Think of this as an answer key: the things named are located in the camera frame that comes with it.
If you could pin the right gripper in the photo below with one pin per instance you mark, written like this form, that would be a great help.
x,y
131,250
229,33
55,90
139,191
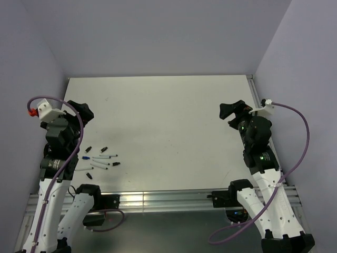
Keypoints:
x,y
239,108

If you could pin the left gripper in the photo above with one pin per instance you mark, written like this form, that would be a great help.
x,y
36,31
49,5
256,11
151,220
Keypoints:
x,y
85,113

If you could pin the white pen black tip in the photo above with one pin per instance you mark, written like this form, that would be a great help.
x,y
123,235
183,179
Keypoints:
x,y
108,155

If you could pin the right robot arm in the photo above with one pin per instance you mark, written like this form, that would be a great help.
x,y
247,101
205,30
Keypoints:
x,y
273,216

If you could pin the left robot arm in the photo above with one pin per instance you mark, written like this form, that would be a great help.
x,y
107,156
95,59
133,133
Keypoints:
x,y
51,231

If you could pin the aluminium side rail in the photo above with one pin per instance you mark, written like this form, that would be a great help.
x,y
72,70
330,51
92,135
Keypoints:
x,y
259,151

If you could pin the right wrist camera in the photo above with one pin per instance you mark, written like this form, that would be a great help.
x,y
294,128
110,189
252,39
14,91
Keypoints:
x,y
267,109

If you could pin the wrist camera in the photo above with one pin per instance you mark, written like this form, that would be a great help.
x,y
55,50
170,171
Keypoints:
x,y
267,109
45,112

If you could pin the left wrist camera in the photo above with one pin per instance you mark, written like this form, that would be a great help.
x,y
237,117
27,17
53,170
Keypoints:
x,y
45,112

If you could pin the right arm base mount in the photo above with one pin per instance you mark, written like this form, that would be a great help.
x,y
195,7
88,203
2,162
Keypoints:
x,y
235,212

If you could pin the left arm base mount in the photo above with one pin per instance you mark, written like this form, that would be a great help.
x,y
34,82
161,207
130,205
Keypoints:
x,y
107,201

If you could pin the aluminium front rail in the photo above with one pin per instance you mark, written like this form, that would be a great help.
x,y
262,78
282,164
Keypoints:
x,y
160,201

